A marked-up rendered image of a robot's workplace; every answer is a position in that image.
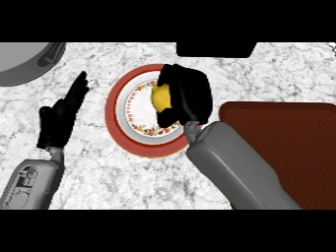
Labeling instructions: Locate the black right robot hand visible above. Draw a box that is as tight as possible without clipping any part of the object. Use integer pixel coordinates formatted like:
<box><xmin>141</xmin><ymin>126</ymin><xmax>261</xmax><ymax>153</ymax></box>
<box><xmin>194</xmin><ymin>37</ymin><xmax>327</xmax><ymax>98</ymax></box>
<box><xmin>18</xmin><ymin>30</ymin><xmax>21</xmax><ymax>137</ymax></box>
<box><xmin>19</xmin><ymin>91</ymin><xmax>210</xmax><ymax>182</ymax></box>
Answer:
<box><xmin>154</xmin><ymin>63</ymin><xmax>213</xmax><ymax>129</ymax></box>

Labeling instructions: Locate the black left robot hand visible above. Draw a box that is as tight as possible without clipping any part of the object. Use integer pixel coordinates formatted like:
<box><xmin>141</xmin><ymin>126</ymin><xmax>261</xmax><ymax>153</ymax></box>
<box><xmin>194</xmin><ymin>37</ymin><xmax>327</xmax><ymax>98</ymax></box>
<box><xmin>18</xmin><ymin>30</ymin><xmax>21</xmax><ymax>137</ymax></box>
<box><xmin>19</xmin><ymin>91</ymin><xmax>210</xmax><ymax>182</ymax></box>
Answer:
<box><xmin>36</xmin><ymin>70</ymin><xmax>91</xmax><ymax>151</ymax></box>

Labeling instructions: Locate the yellow lemon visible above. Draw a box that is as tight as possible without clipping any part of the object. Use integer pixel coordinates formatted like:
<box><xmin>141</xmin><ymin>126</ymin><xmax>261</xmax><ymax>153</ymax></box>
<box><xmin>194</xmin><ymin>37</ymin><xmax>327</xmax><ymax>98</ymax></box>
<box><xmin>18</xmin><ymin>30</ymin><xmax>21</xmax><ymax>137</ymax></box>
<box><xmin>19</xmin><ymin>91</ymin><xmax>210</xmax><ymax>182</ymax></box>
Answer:
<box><xmin>150</xmin><ymin>83</ymin><xmax>173</xmax><ymax>113</ymax></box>

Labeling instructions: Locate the red-rimmed floral plate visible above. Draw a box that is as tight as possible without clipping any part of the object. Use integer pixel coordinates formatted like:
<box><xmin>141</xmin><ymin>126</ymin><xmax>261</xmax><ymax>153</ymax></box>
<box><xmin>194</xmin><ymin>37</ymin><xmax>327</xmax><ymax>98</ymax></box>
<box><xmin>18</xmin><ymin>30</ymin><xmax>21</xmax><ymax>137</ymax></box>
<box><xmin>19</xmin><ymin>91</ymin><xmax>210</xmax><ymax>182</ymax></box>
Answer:
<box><xmin>104</xmin><ymin>63</ymin><xmax>203</xmax><ymax>159</ymax></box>

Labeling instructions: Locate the dark red tray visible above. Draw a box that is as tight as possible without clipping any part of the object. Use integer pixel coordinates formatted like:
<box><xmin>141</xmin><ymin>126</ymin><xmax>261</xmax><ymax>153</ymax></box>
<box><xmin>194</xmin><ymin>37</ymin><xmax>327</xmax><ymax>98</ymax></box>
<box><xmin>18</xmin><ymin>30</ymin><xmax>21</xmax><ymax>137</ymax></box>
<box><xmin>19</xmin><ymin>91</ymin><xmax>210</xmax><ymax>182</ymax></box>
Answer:
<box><xmin>216</xmin><ymin>100</ymin><xmax>336</xmax><ymax>211</ymax></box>

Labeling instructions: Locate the black appliance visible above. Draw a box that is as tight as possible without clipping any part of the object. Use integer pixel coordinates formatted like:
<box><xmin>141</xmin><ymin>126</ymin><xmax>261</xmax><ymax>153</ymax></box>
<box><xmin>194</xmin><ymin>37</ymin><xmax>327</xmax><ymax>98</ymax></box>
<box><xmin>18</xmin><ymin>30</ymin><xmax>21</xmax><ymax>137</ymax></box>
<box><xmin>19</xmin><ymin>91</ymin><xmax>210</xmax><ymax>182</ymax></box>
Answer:
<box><xmin>175</xmin><ymin>42</ymin><xmax>258</xmax><ymax>59</ymax></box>

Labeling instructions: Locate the grey round pot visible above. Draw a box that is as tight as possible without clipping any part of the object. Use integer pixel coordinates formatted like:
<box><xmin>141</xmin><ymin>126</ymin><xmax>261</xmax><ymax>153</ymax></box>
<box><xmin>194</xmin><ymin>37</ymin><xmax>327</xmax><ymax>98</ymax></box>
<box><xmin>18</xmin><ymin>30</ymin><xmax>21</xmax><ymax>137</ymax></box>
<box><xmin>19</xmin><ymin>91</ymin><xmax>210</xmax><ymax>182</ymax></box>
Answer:
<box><xmin>0</xmin><ymin>42</ymin><xmax>67</xmax><ymax>88</ymax></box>

